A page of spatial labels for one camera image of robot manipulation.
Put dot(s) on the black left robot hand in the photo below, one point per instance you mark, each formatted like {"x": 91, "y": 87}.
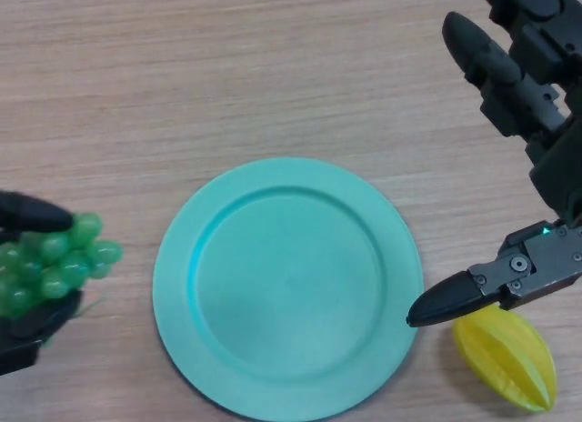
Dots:
{"x": 32, "y": 213}

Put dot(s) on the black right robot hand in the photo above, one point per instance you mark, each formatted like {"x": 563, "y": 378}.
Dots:
{"x": 545, "y": 76}

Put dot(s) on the green grapes bunch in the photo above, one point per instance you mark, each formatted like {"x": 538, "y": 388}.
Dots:
{"x": 59, "y": 267}

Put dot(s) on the green round plate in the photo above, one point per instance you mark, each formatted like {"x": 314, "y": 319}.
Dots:
{"x": 286, "y": 290}

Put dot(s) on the yellow starfruit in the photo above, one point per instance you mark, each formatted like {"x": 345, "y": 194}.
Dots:
{"x": 504, "y": 358}

